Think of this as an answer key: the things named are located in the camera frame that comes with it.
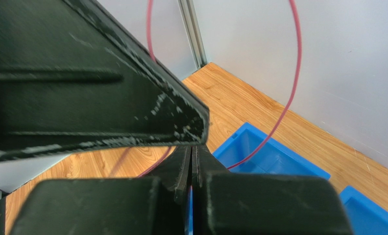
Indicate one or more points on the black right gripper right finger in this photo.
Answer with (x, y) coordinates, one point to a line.
(228, 203)

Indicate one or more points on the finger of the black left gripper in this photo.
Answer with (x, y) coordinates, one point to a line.
(73, 79)

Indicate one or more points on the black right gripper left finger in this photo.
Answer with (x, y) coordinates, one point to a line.
(156, 204)

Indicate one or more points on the left blue plastic bin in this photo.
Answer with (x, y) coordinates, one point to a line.
(250, 150)

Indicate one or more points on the blue plastic bin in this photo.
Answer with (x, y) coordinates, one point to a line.
(366, 217)
(250, 150)

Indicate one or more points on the right blue plastic bin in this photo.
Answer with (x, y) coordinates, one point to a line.
(366, 217)

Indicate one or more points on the left aluminium frame post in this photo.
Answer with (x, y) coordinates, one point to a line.
(193, 32)

